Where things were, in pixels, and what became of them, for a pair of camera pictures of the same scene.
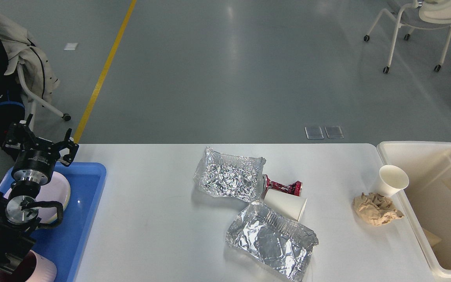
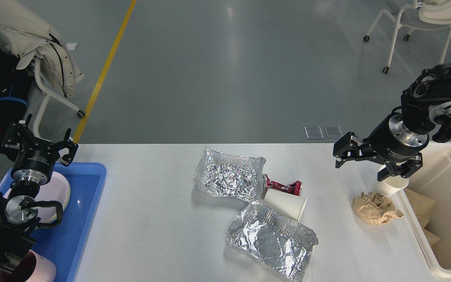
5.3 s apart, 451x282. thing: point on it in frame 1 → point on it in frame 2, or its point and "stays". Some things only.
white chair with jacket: x=35 y=99 → x=81 y=113
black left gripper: x=33 y=165 stays
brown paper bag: x=433 y=240 stays
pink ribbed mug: x=34 y=267 stays
